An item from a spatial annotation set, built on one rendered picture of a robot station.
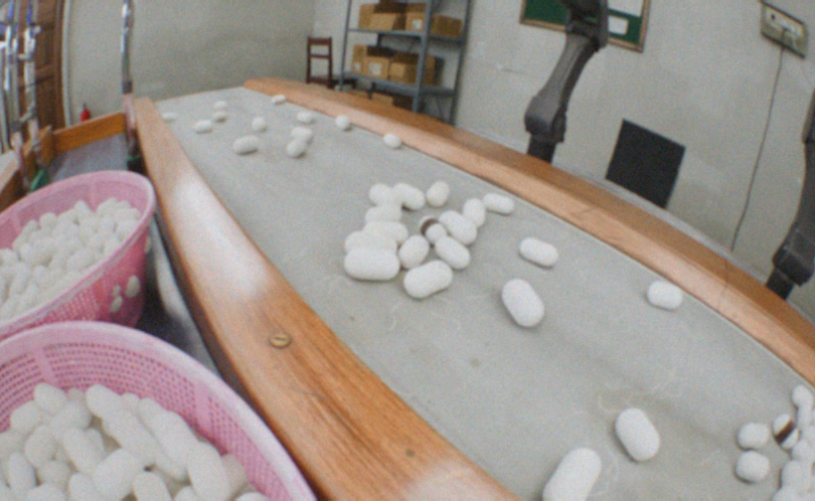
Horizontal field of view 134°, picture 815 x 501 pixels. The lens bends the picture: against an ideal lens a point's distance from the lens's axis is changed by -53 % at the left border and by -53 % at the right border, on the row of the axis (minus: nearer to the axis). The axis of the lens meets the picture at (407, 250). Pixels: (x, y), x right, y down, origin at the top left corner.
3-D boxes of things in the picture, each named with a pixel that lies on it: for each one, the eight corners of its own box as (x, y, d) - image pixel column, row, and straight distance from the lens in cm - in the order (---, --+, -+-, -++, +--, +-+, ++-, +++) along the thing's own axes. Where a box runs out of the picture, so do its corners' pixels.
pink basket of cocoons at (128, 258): (154, 220, 53) (143, 153, 49) (209, 356, 31) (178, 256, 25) (5, 278, 58) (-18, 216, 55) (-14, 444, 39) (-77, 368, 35)
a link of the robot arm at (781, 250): (817, 265, 75) (812, 256, 80) (787, 241, 72) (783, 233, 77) (802, 295, 76) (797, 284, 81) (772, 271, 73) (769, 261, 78)
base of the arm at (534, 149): (577, 154, 75) (589, 152, 81) (499, 122, 84) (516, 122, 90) (567, 190, 77) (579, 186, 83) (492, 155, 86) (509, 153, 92)
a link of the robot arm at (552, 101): (547, 129, 75) (600, 18, 90) (519, 119, 78) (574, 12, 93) (555, 143, 80) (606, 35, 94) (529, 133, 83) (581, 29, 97)
